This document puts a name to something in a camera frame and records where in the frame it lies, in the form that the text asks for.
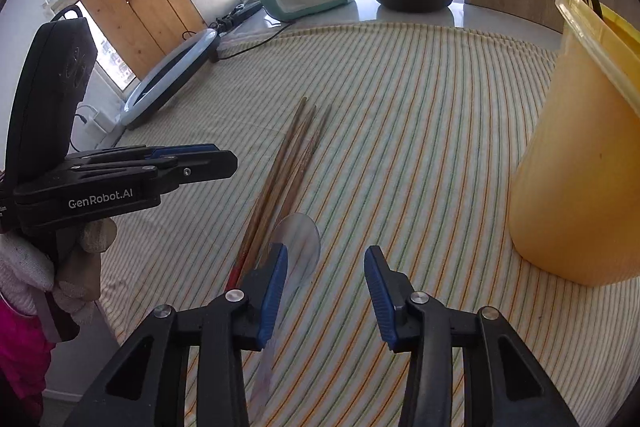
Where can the person's left forearm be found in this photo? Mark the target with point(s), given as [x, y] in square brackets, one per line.
[20, 347]

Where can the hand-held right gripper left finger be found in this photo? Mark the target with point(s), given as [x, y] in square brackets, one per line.
[275, 287]

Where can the white power strip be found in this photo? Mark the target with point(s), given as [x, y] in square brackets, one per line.
[107, 119]

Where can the black folded tripod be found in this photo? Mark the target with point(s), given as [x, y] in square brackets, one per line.
[240, 14]

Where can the striped cloth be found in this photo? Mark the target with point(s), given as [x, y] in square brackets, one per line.
[425, 132]

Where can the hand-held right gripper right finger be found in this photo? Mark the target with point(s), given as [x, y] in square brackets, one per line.
[377, 287]

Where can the yellow plastic container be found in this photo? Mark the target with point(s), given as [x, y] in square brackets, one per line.
[580, 157]

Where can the clear plastic spoon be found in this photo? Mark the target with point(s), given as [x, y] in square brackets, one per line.
[297, 247]

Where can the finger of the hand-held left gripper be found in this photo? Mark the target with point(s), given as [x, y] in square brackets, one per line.
[185, 149]
[210, 164]

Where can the person's left hand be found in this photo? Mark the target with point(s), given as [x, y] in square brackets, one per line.
[25, 272]

